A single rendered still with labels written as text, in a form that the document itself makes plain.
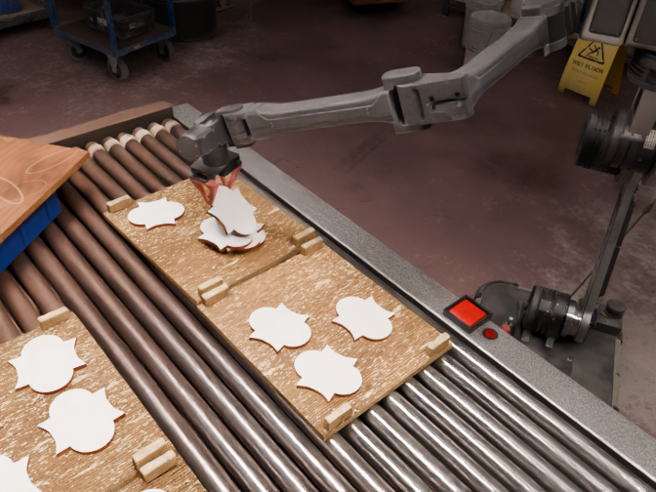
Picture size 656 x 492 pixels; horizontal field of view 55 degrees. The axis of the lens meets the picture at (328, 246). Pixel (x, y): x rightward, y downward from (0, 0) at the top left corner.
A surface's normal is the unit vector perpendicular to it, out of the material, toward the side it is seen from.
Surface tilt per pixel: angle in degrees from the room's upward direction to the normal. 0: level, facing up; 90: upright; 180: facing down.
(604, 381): 0
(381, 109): 90
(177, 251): 0
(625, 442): 0
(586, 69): 78
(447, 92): 89
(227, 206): 38
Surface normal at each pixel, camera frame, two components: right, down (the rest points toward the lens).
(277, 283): 0.05, -0.77
